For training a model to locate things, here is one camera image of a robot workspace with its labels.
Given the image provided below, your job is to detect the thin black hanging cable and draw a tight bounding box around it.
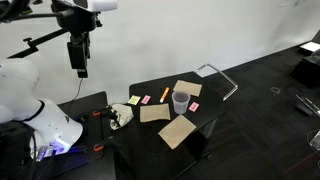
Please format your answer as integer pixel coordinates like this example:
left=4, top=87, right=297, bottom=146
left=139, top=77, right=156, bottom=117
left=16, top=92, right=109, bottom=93
left=63, top=77, right=84, bottom=113

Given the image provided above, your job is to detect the white flat sheet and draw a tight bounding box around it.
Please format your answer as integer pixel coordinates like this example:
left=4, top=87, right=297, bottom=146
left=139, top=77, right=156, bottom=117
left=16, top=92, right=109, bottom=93
left=299, top=41, right=320, bottom=54

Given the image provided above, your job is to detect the large brown paper napkin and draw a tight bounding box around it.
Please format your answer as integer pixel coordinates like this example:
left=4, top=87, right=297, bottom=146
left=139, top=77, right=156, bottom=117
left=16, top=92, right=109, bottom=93
left=157, top=114, right=198, bottom=150

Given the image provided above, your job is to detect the yellow packet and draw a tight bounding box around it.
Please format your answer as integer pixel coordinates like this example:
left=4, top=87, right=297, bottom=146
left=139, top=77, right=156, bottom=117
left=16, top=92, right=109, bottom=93
left=127, top=95, right=142, bottom=106

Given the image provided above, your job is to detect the pink packet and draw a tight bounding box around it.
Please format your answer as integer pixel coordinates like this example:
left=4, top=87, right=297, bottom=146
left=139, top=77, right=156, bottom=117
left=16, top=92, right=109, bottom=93
left=188, top=101, right=200, bottom=113
left=140, top=94, right=152, bottom=105

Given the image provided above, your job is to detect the translucent plastic cup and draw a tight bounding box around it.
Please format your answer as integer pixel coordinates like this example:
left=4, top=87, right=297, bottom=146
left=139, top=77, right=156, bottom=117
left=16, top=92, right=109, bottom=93
left=171, top=90, right=192, bottom=115

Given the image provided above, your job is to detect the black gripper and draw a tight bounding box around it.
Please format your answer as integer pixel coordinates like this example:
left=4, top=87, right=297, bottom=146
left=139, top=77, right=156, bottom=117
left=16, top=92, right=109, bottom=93
left=67, top=31, right=92, bottom=79

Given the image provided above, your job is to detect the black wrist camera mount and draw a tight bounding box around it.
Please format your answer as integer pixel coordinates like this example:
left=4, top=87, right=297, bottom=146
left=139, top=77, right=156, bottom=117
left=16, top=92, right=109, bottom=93
left=51, top=6, right=103, bottom=34

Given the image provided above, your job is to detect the black table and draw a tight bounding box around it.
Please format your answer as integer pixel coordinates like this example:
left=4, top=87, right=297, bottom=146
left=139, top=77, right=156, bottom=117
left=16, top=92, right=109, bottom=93
left=111, top=70, right=231, bottom=180

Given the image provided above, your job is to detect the grey frame object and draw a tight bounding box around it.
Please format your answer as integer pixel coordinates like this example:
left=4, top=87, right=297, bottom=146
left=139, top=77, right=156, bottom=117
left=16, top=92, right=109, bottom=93
left=307, top=129, right=320, bottom=154

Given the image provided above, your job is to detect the metal table handle frame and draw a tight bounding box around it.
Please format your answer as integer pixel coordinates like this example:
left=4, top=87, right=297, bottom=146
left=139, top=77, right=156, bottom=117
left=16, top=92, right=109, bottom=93
left=194, top=63, right=239, bottom=102

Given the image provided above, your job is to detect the black box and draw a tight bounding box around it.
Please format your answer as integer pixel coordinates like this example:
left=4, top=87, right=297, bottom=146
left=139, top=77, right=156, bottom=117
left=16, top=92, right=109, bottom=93
left=289, top=54, right=320, bottom=89

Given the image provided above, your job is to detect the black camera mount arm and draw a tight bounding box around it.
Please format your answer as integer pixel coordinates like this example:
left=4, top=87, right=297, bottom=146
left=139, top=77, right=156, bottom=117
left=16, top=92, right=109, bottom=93
left=7, top=28, right=73, bottom=60

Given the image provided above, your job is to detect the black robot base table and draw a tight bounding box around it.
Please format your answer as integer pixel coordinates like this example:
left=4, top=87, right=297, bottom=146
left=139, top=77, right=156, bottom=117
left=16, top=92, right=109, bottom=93
left=0, top=90, right=116, bottom=180

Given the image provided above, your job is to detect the crumpled white cloth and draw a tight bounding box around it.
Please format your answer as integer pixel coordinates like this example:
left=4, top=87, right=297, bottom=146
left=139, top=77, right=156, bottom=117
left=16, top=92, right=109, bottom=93
left=109, top=103, right=135, bottom=131

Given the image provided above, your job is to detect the orange-handled black clamp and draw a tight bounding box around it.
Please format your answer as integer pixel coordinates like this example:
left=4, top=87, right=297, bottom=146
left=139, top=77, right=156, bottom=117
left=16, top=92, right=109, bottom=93
left=92, top=105, right=113, bottom=118
left=93, top=135, right=116, bottom=153

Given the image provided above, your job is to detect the orange Expo marker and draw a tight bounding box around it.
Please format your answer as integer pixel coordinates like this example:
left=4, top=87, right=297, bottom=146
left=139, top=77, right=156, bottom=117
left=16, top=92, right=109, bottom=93
left=159, top=86, right=171, bottom=104

